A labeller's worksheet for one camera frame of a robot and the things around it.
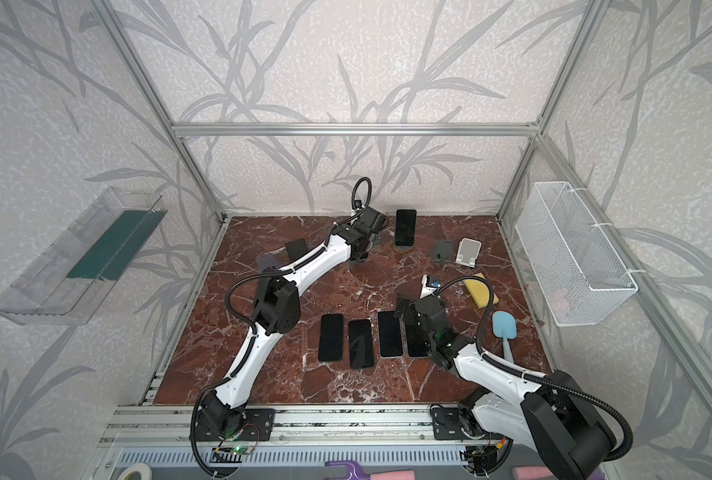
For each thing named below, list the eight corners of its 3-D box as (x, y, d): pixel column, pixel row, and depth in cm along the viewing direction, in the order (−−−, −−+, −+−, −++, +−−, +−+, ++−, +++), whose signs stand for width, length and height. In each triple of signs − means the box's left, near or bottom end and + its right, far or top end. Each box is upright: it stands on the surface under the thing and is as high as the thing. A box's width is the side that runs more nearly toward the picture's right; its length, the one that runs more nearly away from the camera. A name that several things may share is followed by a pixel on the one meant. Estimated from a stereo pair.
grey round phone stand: (433, 264, 108) (435, 255, 104) (430, 244, 114) (432, 235, 110) (452, 264, 108) (455, 255, 104) (448, 244, 114) (450, 234, 110)
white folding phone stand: (454, 263, 109) (459, 248, 102) (457, 251, 112) (462, 236, 105) (473, 268, 107) (479, 253, 100) (475, 256, 110) (481, 241, 104)
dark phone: (395, 252, 112) (397, 221, 98) (394, 241, 115) (396, 209, 102) (412, 252, 112) (417, 221, 98) (411, 241, 115) (416, 209, 102)
